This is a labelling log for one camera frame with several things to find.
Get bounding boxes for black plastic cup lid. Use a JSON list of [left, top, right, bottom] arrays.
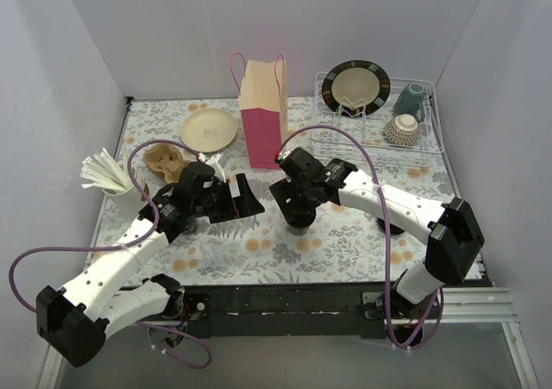
[[284, 208, 317, 225]]

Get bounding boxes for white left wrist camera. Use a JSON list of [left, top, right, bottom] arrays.
[[204, 153, 228, 182]]

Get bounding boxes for dark rimmed dinner plate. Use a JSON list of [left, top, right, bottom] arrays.
[[321, 60, 392, 117]]

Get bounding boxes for black table edge rail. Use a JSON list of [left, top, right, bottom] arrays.
[[133, 283, 488, 338]]

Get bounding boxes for pink paper gift bag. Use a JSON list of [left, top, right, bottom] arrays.
[[232, 54, 288, 169]]

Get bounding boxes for white wire dish rack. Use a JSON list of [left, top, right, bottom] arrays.
[[313, 72, 443, 162]]

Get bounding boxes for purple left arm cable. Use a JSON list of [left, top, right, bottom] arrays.
[[8, 141, 212, 369]]

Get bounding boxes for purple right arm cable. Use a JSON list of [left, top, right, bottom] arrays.
[[275, 125, 445, 350]]

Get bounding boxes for white straw holder cup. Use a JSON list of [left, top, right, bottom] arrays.
[[102, 165, 147, 219]]

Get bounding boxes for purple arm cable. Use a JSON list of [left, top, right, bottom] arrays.
[[275, 125, 445, 350], [8, 141, 212, 369]]

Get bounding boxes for grey blue mug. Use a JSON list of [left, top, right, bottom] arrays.
[[392, 82, 427, 116]]

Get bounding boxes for brown cardboard cup carrier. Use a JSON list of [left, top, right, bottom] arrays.
[[143, 143, 191, 185]]

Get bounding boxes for black printed coffee cup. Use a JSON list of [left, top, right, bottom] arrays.
[[288, 224, 311, 236]]

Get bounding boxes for cream round plate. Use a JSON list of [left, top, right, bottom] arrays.
[[180, 108, 238, 153]]

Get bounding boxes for stack of black lids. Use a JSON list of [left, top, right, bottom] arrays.
[[376, 216, 405, 236]]

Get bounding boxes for patterned ceramic bowl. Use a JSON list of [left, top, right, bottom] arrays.
[[384, 114, 420, 147]]

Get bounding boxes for stack of black cups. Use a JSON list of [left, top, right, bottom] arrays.
[[181, 217, 198, 235]]

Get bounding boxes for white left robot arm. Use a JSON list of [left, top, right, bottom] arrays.
[[36, 162, 265, 367]]

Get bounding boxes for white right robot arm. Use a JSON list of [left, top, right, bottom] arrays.
[[270, 147, 485, 318]]

